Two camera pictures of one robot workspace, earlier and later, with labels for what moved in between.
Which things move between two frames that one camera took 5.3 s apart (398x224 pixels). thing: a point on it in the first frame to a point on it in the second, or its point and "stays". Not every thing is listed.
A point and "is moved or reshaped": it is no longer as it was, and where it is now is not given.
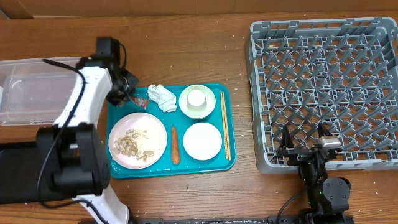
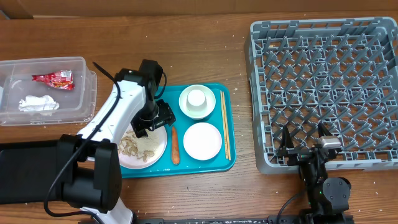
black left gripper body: x=123 y=89 to x=155 y=114
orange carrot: x=175 y=152 stays
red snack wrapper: x=141 y=102 is moved or reshaped
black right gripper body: x=298 y=157 stays
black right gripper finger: x=322 y=130 stays
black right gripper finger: x=287 y=142 stays
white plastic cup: x=196 y=99 stays
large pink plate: x=137 y=140 stays
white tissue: x=165 y=98 to x=33 y=103
